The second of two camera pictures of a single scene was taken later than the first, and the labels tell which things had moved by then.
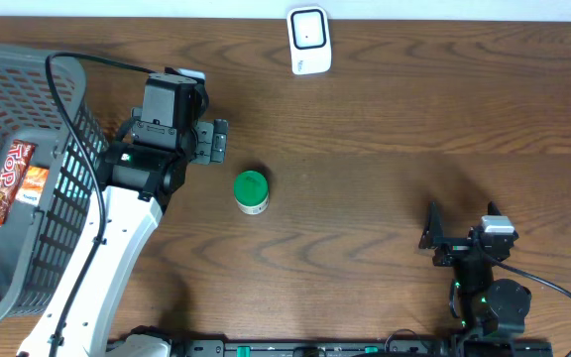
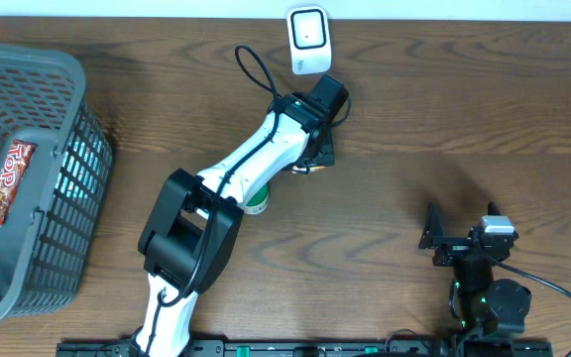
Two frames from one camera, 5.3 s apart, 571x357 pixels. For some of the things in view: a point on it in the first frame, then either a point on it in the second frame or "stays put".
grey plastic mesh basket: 38,97 stays put
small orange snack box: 33,184 → 298,170
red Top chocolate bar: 11,178 stays put
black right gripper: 433,237 stays put
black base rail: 360,348 stays put
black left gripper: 211,142 → 323,150
